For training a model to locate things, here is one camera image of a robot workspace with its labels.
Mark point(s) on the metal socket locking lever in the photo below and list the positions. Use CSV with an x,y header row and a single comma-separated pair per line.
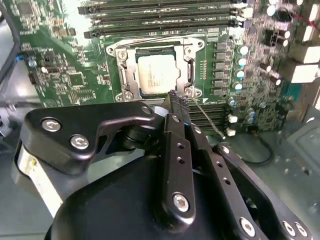
x,y
212,123
160,40

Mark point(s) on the silver square CPU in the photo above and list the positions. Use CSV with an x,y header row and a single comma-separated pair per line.
x,y
157,75

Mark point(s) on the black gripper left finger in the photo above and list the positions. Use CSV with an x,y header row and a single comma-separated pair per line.
x,y
75,120

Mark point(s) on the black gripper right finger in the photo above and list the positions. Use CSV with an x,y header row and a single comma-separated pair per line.
x,y
225,180

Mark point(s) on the metal socket cover frame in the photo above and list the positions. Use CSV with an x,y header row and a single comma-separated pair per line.
x,y
180,62

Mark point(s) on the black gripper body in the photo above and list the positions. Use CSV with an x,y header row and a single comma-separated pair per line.
x,y
112,205

